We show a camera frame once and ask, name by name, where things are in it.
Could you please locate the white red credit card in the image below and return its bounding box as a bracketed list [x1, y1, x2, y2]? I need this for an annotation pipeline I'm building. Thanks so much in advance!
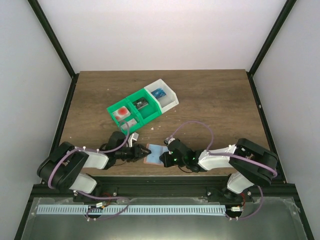
[120, 118, 138, 131]

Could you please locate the black frame post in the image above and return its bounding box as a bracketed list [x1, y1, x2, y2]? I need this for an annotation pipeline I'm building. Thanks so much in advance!
[27, 0, 76, 78]
[248, 0, 298, 76]

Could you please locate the green front plastic bin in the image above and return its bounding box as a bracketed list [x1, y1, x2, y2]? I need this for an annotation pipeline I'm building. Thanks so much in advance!
[106, 98, 143, 133]

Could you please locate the black right frame post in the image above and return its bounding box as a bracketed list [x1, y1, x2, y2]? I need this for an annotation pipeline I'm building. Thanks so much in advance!
[248, 0, 298, 76]

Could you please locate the red white card stack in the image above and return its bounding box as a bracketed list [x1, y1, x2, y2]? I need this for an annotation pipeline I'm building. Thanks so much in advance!
[112, 106, 131, 122]

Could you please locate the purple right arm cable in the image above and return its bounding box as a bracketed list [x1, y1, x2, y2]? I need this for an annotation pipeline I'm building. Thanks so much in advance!
[168, 120, 278, 221]

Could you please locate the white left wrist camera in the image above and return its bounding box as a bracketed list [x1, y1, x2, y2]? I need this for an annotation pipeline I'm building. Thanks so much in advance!
[127, 132, 139, 148]

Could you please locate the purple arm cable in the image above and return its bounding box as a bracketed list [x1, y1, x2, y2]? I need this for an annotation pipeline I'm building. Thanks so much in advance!
[47, 119, 131, 222]
[168, 120, 278, 221]

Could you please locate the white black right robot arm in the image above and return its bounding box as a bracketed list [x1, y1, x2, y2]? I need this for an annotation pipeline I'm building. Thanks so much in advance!
[159, 137, 278, 202]

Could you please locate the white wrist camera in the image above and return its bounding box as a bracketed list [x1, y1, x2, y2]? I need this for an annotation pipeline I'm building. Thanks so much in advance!
[127, 132, 139, 148]
[163, 136, 175, 146]

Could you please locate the light blue slotted cable duct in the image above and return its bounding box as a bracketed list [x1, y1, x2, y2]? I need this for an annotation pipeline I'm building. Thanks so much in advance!
[35, 204, 226, 216]

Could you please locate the green plastic bin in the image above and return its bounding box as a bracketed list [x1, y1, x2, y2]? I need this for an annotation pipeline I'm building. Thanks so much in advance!
[106, 98, 143, 133]
[126, 88, 162, 126]

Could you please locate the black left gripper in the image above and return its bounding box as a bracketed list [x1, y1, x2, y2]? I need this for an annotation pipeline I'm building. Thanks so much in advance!
[115, 143, 152, 163]

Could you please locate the blue card stack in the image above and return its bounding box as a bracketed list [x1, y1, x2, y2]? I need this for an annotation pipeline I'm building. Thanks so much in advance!
[151, 88, 167, 99]

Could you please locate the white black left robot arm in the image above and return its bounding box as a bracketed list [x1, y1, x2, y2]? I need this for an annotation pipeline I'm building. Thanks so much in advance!
[37, 131, 152, 202]

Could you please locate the green middle plastic bin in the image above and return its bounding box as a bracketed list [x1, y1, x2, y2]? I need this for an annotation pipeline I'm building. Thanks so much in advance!
[126, 88, 162, 126]

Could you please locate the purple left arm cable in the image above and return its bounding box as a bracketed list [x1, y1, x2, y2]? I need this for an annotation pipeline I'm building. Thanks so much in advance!
[47, 119, 131, 222]

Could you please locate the black VIP card stack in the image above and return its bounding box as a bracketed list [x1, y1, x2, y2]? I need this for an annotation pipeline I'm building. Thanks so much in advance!
[132, 97, 149, 110]

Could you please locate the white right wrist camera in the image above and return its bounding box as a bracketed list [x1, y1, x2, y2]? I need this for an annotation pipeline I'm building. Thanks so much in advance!
[163, 136, 175, 146]

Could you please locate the black left frame post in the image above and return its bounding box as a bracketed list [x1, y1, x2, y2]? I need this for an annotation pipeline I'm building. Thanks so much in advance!
[27, 0, 76, 78]

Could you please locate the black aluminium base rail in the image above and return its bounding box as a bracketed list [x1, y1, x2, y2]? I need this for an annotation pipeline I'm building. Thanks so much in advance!
[32, 176, 296, 203]

